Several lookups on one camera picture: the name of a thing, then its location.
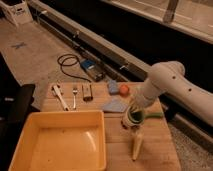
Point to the pine cone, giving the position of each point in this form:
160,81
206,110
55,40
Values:
124,125

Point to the yellow corn cob toy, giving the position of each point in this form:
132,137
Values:
137,143

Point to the metal fork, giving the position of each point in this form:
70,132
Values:
74,91

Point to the grey-blue cloth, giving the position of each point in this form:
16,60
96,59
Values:
115,105

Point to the blue and black power device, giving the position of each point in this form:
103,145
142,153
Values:
92,69

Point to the blue sponge block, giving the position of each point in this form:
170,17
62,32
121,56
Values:
112,87

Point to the small metal box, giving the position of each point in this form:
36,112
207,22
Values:
87,92

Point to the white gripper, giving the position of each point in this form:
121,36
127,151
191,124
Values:
137,103

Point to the white box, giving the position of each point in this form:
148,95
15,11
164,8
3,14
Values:
18,14

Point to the wooden board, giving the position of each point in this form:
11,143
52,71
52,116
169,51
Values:
158,151

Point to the yellow plastic tray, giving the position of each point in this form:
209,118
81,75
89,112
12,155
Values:
61,141

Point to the orange ball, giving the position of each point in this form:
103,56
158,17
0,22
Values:
124,90

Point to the black chair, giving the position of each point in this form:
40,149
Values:
15,103

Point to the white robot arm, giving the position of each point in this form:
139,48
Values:
168,77

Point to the white handled tool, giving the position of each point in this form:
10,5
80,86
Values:
57,93

